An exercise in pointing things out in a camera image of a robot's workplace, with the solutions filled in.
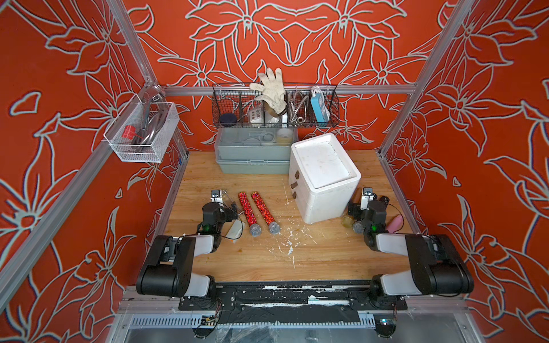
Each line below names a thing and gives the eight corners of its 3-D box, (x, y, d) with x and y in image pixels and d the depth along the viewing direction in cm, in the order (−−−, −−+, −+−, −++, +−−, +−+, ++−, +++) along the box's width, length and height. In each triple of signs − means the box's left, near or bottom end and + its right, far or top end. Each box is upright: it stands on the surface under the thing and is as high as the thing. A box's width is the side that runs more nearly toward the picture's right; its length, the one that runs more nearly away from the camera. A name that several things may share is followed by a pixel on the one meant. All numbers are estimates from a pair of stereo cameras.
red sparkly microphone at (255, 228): (252, 238, 89) (252, 235, 86) (238, 196, 102) (237, 193, 100) (263, 234, 90) (262, 231, 87) (247, 193, 103) (246, 190, 101)
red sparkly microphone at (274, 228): (273, 236, 89) (273, 233, 87) (248, 199, 102) (248, 194, 99) (281, 231, 91) (281, 228, 88) (256, 195, 103) (256, 190, 100)
